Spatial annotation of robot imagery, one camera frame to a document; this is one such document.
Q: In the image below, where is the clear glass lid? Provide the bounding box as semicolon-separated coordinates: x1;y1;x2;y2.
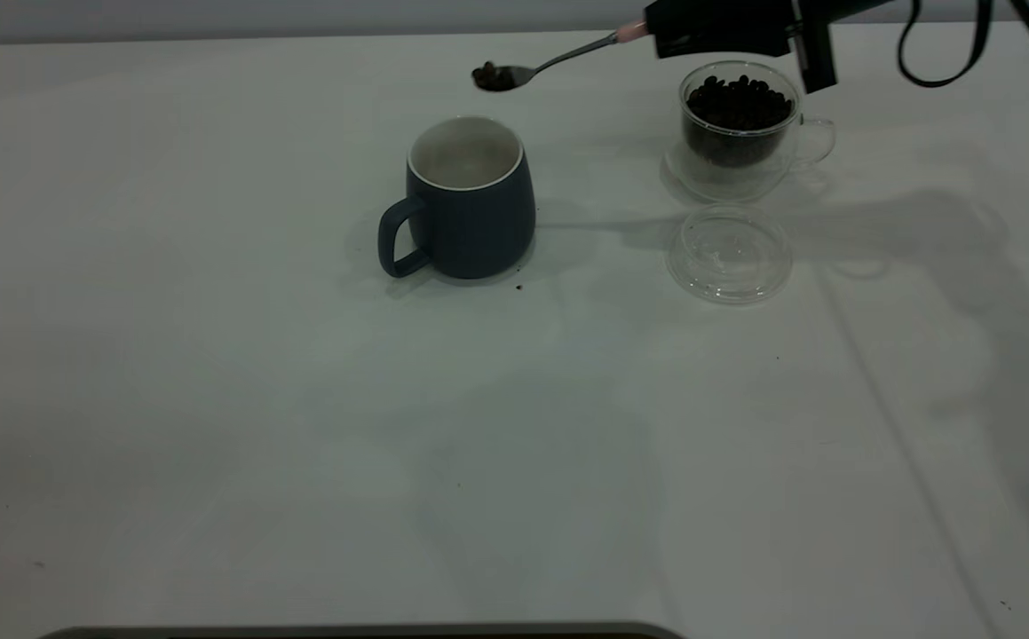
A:
667;204;793;305

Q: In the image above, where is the black looped cable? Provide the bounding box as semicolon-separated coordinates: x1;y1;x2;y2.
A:
898;0;995;89

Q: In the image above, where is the clear glass handled cup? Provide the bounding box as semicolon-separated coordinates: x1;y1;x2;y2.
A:
663;60;837;203

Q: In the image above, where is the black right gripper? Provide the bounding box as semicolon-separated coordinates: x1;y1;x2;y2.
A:
645;0;801;59

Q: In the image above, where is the dark grey ceramic mug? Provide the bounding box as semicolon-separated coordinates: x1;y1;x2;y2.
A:
377;116;537;281

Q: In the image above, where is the pink handled metal spoon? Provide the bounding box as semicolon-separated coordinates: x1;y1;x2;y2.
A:
471;20;653;92

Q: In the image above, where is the small coffee bean portion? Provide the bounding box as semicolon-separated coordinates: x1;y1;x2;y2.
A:
472;60;517;92

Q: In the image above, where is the coffee bean pile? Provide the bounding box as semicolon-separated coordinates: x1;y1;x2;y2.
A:
685;75;793;170

